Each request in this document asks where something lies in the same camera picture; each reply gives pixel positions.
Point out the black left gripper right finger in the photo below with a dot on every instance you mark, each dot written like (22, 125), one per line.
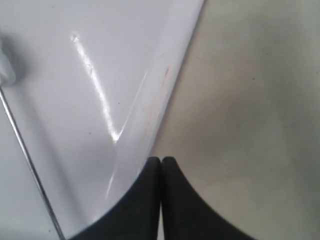
(185, 215)

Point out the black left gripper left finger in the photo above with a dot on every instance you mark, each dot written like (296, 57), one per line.
(136, 215)

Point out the thin metal skewer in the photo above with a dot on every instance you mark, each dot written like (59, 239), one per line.
(31, 165)

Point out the white marshmallow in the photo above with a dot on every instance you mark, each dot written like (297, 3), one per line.
(7, 73)

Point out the white plastic tray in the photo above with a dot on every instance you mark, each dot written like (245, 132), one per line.
(93, 80)

